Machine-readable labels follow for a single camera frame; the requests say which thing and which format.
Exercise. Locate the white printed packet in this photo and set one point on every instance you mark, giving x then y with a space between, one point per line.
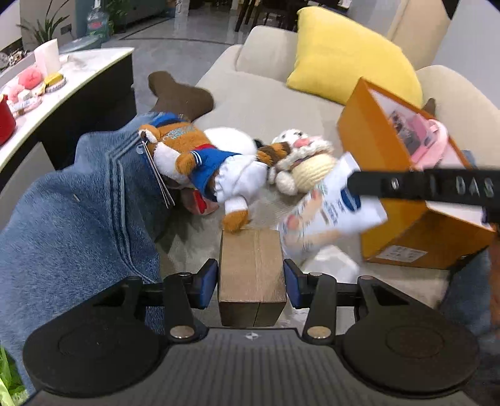
336 210

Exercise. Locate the pink small toys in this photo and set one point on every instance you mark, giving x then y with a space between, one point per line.
23 99

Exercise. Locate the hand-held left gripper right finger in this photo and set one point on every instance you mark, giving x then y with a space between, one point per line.
295 283

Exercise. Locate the blue denim cloth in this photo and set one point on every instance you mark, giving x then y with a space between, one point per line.
468 296
70 234

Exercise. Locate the white paper roll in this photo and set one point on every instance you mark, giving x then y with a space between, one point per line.
47 56

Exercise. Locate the brown cardboard box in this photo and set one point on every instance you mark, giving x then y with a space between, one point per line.
252 269

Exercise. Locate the pink fabric pouch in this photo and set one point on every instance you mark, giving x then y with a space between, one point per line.
431 142

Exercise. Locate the potted green plant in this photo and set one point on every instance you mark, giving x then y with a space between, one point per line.
43 23

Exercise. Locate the brown bone-shaped pillow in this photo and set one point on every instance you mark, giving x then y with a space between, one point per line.
179 97

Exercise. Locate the orange cardboard box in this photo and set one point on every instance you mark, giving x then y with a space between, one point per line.
371 132

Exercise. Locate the white marble coffee table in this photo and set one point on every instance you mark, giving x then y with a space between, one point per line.
78 74

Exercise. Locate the yellow pillow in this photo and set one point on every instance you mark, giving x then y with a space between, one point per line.
343 54

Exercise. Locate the pink plush ball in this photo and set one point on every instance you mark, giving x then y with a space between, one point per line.
30 76

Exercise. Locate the green bag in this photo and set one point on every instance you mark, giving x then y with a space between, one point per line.
9 378

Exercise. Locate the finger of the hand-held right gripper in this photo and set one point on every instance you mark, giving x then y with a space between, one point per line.
379 183

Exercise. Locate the black dining chair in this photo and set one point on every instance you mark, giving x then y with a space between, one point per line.
265 13

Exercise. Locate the grey round stool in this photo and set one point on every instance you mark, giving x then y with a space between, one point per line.
80 45

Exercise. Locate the white plain packet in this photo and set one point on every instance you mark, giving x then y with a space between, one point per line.
336 263

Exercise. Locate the brown bear plush sailor outfit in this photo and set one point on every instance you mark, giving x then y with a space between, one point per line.
195 160

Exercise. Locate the crocheted sheep toy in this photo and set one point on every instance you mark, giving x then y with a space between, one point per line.
308 164

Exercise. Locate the white panda plush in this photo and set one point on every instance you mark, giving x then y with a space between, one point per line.
230 138

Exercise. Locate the beige sofa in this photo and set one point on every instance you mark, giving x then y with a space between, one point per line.
258 93

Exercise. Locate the red mug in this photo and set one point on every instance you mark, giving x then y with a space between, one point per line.
6 121

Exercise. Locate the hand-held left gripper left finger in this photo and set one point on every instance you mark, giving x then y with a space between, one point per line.
205 283

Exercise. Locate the blue water jug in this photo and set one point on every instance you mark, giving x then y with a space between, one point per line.
98 21

